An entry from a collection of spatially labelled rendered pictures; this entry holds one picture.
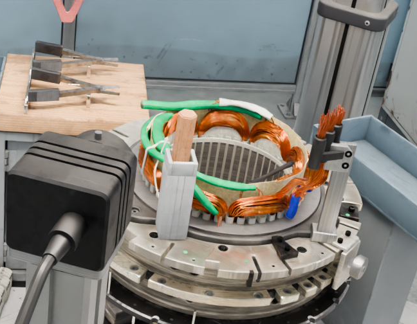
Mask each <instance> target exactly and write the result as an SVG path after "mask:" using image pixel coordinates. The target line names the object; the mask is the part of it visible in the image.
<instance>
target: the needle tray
mask: <svg viewBox="0 0 417 324"><path fill-rule="evenodd" d="M342 124H343V129H342V134H341V137H340V141H348V142H353V143H356V144H357V149H356V151H355V156H354V158H353V163H352V165H351V170H350V173H349V177H350V178H351V180H352V181H353V184H355V186H356V188H357V190H358V192H359V194H360V197H361V200H362V209H361V211H358V212H359V223H361V226H360V230H359V232H358V235H357V237H358V238H359V240H360V241H361V242H360V246H359V249H358V253H357V256H358V255H363V256H365V257H367V258H368V260H369V262H368V265H367V268H366V270H365V272H364V274H363V275H362V277H361V278H360V279H358V280H357V279H355V278H353V277H351V281H350V285H349V287H348V290H347V292H346V294H345V296H344V297H343V299H342V301H341V302H340V303H339V304H338V305H337V304H336V306H335V308H334V309H333V310H332V311H331V312H330V313H329V314H328V315H327V316H325V317H324V318H322V319H321V320H322V321H323V322H324V324H399V321H400V318H401V315H402V312H403V309H404V307H405V303H406V301H407V298H408V295H409V292H410V290H411V287H412V283H413V281H414V277H415V275H416V272H417V147H416V146H415V145H413V144H412V143H411V142H409V141H408V140H406V139H405V138H404V137H402V136H401V135H399V134H398V133H397V132H395V131H394V130H392V129H391V128H389V127H388V126H387V125H385V124H384V123H382V122H381V121H380V120H378V119H377V118H375V117H374V116H373V115H371V114H370V115H367V116H359V117H355V118H348V119H344V120H342Z"/></svg>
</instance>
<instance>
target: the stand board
mask: <svg viewBox="0 0 417 324"><path fill-rule="evenodd" d="M31 59H32V56H31V55H17V54H7V58H6V64H5V69H4V72H3V77H2V81H1V86H0V131H10V132H30V133H41V134H43V133H44V132H46V131H51V132H56V133H59V134H64V135H70V136H78V135H79V134H81V133H82V132H85V131H89V130H93V129H99V130H103V131H110V130H113V129H114V128H116V127H118V126H120V125H123V124H125V123H128V122H132V121H135V120H139V119H142V118H150V116H149V110H148V109H141V107H140V103H141V101H142V100H147V90H146V84H145V74H144V65H143V64H129V63H120V62H110V63H114V64H118V67H114V66H105V65H96V64H95V65H91V76H90V78H87V66H77V67H66V68H62V71H59V72H61V75H63V76H66V77H70V78H74V79H77V80H81V81H84V82H88V83H91V84H95V85H97V84H98V85H103V86H120V88H119V89H106V90H107V91H114V92H117V93H120V96H117V95H111V94H102V93H99V94H98V93H91V101H90V108H86V94H82V95H77V96H68V97H62V98H59V101H51V102H30V103H29V107H28V114H24V100H25V95H26V88H27V83H28V75H29V71H30V64H31ZM44 59H61V60H62V62H65V61H72V60H80V59H72V58H57V57H42V56H36V60H44ZM46 88H59V90H60V91H62V90H68V89H78V88H81V87H77V86H74V85H69V84H66V83H64V82H60V84H54V83H50V82H43V81H40V80H34V79H33V81H32V89H46Z"/></svg>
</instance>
